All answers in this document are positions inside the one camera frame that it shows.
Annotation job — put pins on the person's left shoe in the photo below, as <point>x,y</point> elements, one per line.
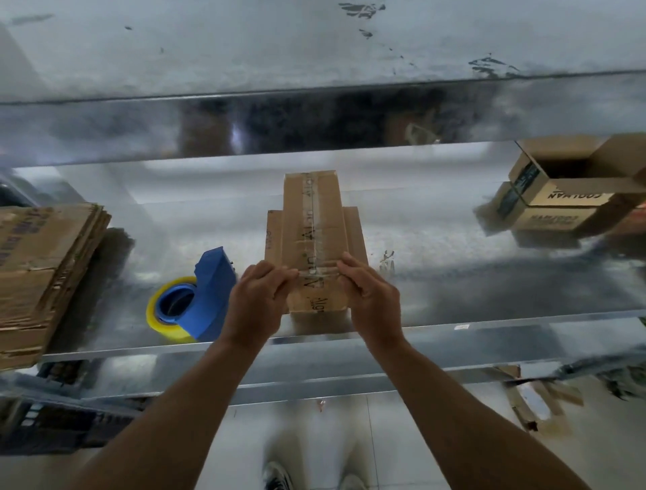
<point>276,477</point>

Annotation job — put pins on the person's right forearm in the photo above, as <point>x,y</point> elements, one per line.
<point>469,429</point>

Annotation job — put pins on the black plastic crate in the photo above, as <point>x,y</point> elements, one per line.
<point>60,426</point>

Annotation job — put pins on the person's right fingers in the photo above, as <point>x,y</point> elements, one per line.
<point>356,272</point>

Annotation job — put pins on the yellow tape roll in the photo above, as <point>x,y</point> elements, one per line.
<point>157,308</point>

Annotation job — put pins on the person's right hand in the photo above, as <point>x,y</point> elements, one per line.
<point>376,308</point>

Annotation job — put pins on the open printed cardboard box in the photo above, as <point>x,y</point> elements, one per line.
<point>570,174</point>

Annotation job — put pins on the taped brown cardboard box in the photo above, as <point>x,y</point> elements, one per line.
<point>315,222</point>

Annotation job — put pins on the person's left fingers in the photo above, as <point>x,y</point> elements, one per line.
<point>275,276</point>

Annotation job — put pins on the cardboard scraps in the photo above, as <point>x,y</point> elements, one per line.
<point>535,399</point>

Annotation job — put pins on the stack of flattened cardboard boxes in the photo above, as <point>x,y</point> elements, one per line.
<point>40,272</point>

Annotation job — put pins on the blue tape dispenser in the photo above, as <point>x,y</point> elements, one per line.
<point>212,293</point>

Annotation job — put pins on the metal shelf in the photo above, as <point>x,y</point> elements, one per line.
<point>303,75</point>

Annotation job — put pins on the person's right shoe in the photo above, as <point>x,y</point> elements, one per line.
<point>352,482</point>

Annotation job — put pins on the person's shoe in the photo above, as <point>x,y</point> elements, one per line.
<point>352,482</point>
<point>276,477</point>

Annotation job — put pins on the person's left hand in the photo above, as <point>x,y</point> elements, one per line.
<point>255,308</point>

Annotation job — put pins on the person's left forearm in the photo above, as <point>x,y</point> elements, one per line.
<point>176,419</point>

